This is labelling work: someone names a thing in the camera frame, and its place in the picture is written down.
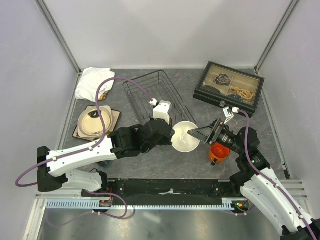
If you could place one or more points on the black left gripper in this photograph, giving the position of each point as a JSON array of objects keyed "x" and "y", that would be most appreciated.
[{"x": 167, "y": 141}]

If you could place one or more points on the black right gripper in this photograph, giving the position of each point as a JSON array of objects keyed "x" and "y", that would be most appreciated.
[{"x": 205, "y": 133}]

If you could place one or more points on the white ceramic bowl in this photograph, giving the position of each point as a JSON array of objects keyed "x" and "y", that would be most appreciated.
[{"x": 181, "y": 140}]

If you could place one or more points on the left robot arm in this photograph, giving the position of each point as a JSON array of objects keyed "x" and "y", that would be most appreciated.
[{"x": 58, "y": 168}]

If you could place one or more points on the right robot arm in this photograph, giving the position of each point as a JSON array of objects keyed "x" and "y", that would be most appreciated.
[{"x": 257, "y": 182}]

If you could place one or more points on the orange plastic mug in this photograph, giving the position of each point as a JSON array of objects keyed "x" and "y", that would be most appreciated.
[{"x": 218, "y": 153}]

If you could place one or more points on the black glass-lid jewelry box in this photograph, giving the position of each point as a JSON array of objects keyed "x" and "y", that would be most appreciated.
[{"x": 223, "y": 86}]

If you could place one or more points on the small dark blue cup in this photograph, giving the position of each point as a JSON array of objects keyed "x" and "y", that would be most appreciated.
[{"x": 104, "y": 164}]

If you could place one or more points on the white crumpled cloth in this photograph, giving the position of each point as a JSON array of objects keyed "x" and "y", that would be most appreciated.
[{"x": 89, "y": 82}]

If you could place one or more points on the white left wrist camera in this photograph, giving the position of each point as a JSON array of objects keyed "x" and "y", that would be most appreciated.
[{"x": 161, "y": 111}]

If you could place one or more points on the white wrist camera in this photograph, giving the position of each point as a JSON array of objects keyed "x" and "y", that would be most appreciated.
[
  {"x": 161, "y": 111},
  {"x": 228, "y": 113}
]

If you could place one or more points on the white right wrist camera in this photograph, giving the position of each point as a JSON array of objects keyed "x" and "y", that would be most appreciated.
[{"x": 228, "y": 113}]

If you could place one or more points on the black wire dish rack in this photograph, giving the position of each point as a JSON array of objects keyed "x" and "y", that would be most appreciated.
[{"x": 158, "y": 85}]

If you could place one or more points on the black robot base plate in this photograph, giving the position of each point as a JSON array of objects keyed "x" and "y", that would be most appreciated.
[{"x": 172, "y": 191}]

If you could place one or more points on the blue slotted cable duct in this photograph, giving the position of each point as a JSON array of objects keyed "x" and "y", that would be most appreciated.
[{"x": 96, "y": 204}]

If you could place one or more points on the aluminium frame rail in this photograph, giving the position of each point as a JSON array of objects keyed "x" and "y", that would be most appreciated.
[{"x": 58, "y": 34}]

